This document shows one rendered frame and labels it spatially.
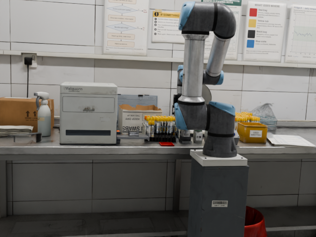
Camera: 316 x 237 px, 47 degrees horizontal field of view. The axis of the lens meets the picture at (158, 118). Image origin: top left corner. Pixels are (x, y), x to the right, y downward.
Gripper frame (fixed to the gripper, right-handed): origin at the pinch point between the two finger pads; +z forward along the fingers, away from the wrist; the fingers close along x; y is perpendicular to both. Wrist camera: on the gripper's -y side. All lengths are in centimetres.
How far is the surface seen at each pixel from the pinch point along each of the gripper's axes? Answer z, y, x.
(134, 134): 1.0, 28.4, 5.7
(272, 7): -78, -73, -54
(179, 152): 9.1, 5.6, 11.4
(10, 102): -11, 95, -27
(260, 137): 2.7, -42.7, 2.8
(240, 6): -77, -48, -53
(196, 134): 1.6, -6.0, 1.3
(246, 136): 2.0, -34.5, 2.2
